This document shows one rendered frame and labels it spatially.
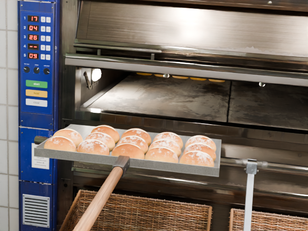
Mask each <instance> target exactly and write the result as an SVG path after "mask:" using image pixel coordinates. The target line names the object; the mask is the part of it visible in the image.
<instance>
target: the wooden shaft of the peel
mask: <svg viewBox="0 0 308 231"><path fill-rule="evenodd" d="M122 174H123V170H122V168H120V167H118V166H117V167H114V168H113V170H112V171H111V173H110V174H109V176H108V177H107V179H106V180H105V182H104V183H103V185H102V187H101V188H100V190H99V191H98V193H97V194H96V196H95V197H94V199H93V200H92V202H91V204H90V205H89V206H88V208H87V210H86V211H85V213H84V214H83V216H82V217H81V219H80V220H79V222H78V223H77V225H76V226H75V228H74V229H73V231H90V229H91V228H92V226H93V224H94V222H95V221H96V219H97V217H98V215H99V214H100V212H101V210H102V209H103V207H104V205H105V204H106V202H107V200H108V198H109V197H110V195H111V193H112V192H113V190H114V188H115V186H116V185H117V183H118V181H119V179H120V178H121V176H122Z"/></svg>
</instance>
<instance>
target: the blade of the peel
mask: <svg viewBox="0 0 308 231"><path fill-rule="evenodd" d="M66 128H70V129H73V130H75V131H77V132H78V133H79V134H80V135H81V136H82V139H83V141H85V138H86V137H87V136H88V135H89V134H91V131H92V130H93V129H94V128H95V126H83V125H74V124H70V125H69V126H68V127H66ZM66 128H65V129H66ZM116 130H117V131H118V133H119V136H120V139H119V141H120V140H121V136H122V134H123V133H124V132H125V131H127V130H123V129H116ZM147 133H148V134H149V135H150V137H151V144H152V143H153V140H154V138H155V137H156V136H157V135H158V134H159V133H154V132H147ZM52 137H53V136H52ZM52 137H50V138H52ZM179 137H180V138H181V139H182V142H183V147H182V148H181V154H180V156H179V157H178V163H172V162H164V161H156V160H147V159H135V158H130V166H129V167H133V168H141V169H150V170H158V171H169V172H178V173H186V174H195V175H203V176H214V177H219V171H220V152H221V139H212V138H211V140H212V141H213V142H214V143H215V145H216V151H215V154H216V159H215V161H214V167H210V166H201V165H189V164H181V163H180V159H181V157H182V156H183V152H184V150H185V145H186V142H187V141H188V139H190V138H191V137H190V136H181V135H179ZM50 138H48V139H50ZM48 139H47V140H48ZM47 140H45V141H44V142H42V143H41V144H39V145H38V146H36V147H34V156H35V157H43V158H52V159H60V160H72V161H80V162H88V163H96V164H105V165H113V164H114V162H115V161H116V159H117V158H118V156H111V153H112V151H113V150H112V151H110V154H109V155H101V154H89V153H81V152H77V151H76V152H72V151H64V150H55V149H47V148H44V145H45V143H46V141H47ZM151 144H150V145H151ZM150 145H149V146H148V150H149V147H150ZM76 149H77V148H76Z"/></svg>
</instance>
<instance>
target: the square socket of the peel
mask: <svg viewBox="0 0 308 231"><path fill-rule="evenodd" d="M117 166H118V167H120V168H122V170H123V174H122V176H121V177H124V175H125V173H126V171H127V170H128V168H129V166H130V156H123V155H119V156H118V158H117V159H116V161H115V162H114V164H113V166H112V169H113V168H114V167H117Z"/></svg>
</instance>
